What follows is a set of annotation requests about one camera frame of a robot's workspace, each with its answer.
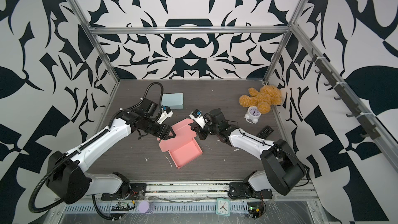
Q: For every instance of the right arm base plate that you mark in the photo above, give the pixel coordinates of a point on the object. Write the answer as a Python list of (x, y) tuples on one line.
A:
[(245, 191)]

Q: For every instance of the purple round lid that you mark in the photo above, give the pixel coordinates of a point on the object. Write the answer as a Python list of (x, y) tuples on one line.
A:
[(146, 207)]

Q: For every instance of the left circuit board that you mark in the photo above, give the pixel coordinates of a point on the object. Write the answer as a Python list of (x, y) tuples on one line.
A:
[(123, 207)]

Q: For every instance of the brown teddy bear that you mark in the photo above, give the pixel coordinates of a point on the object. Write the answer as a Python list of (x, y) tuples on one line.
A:
[(263, 99)]

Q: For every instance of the light blue paper box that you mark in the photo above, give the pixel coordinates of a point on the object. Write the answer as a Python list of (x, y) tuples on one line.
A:
[(173, 100)]

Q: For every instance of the circuit board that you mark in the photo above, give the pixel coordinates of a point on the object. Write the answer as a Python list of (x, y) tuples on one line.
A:
[(256, 209), (123, 207)]

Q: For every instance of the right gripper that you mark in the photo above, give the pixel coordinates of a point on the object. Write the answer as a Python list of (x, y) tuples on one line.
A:
[(201, 131)]

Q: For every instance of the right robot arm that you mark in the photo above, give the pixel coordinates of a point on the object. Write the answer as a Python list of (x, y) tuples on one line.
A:
[(282, 170)]

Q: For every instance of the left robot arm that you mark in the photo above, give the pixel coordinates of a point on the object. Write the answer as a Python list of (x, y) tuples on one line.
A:
[(68, 175)]

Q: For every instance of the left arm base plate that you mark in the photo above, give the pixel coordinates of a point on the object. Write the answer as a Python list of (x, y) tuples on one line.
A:
[(132, 191)]

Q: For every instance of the wall hook rail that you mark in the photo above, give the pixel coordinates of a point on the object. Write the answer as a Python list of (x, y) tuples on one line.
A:
[(356, 107)]

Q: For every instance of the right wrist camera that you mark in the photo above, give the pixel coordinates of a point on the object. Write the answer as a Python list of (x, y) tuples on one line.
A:
[(197, 116)]

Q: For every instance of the right circuit board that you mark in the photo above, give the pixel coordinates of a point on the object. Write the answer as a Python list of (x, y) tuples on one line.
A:
[(256, 209)]

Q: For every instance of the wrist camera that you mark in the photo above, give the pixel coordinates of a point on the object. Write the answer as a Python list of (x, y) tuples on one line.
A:
[(197, 116), (165, 114)]

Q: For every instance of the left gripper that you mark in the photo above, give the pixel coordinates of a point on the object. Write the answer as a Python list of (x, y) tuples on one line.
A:
[(162, 129)]

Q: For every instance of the white alarm clock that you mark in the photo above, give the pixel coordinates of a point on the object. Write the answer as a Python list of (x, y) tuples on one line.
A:
[(252, 115)]

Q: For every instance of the black remote control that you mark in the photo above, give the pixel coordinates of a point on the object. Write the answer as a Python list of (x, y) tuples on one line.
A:
[(265, 132)]

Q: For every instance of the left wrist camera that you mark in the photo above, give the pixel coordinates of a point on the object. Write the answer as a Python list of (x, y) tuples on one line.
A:
[(165, 114)]

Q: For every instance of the green square clock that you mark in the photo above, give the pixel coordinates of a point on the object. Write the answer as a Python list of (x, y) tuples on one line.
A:
[(223, 207)]

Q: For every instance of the pink paper box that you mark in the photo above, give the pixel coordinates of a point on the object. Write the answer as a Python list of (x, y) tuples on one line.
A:
[(183, 148)]

